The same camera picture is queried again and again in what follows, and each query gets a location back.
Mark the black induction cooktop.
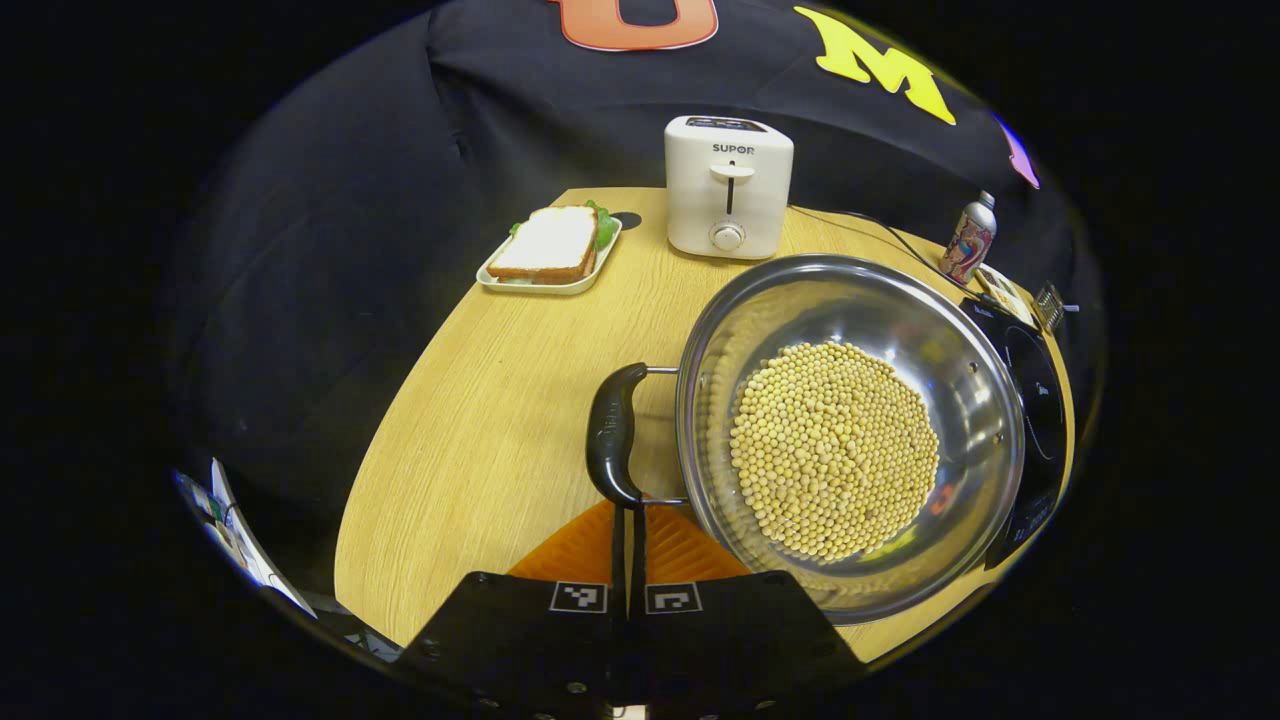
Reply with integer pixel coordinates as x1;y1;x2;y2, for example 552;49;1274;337
960;297;1069;571

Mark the silver printed bottle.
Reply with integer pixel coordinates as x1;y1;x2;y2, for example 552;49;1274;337
940;191;998;286

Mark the white bread sandwich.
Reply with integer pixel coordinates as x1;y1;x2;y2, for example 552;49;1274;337
487;200;621;286

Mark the white divided food tray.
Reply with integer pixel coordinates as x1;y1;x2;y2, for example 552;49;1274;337
975;265;1036;326

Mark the white rectangular plate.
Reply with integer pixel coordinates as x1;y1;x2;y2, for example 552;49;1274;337
476;212;623;296

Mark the steel pot with black handles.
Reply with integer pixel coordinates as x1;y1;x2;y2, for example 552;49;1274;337
586;253;1028;626

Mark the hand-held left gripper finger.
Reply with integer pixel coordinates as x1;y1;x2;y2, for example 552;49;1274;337
632;503;871;701
395;500;635;701

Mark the black power cable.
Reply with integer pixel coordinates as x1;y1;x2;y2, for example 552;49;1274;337
790;205;991;301

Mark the white sheet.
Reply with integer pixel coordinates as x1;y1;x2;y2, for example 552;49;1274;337
175;458;316;616

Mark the white toaster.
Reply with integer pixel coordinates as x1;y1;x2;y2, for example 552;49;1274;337
664;115;795;261

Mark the black backdrop cloth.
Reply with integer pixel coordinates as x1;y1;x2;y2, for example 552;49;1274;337
165;0;1081;601

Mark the pile of yellow soybeans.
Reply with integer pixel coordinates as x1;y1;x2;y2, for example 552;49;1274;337
729;342;941;563

